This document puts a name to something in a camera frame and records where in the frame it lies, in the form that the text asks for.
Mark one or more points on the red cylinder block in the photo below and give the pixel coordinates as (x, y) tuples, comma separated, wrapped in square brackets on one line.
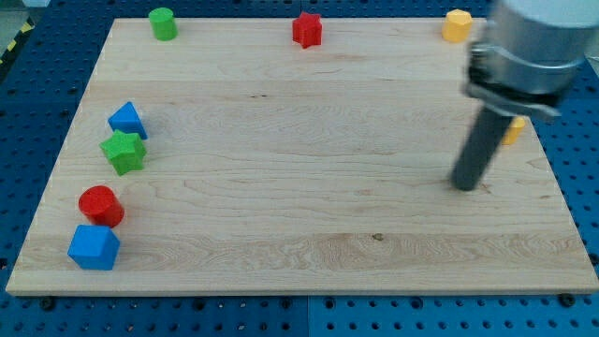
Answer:
[(101, 207)]

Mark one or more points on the yellow hexagon block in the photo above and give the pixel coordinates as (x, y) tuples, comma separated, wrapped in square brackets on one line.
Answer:
[(457, 25)]

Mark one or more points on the blue triangle block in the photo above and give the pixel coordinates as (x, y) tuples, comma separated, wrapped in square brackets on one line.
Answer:
[(126, 119)]

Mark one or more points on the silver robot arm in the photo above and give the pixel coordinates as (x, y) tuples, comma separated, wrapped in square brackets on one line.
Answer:
[(527, 55)]

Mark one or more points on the light wooden board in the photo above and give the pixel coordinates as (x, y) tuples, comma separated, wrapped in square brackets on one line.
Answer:
[(276, 170)]

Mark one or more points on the yellow heart block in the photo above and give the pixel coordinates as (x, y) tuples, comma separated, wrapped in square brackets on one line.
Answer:
[(513, 131)]

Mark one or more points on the blue cube block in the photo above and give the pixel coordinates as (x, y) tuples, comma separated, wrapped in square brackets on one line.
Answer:
[(94, 247)]

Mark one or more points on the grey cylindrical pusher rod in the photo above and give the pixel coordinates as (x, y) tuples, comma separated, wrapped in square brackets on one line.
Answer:
[(485, 136)]

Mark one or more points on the red star block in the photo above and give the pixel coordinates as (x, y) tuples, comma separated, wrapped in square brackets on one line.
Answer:
[(307, 30)]

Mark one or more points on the green cylinder block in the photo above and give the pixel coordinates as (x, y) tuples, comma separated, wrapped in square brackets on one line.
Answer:
[(162, 21)]

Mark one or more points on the green star block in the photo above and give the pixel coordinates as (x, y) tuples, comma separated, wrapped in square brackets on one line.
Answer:
[(124, 151)]

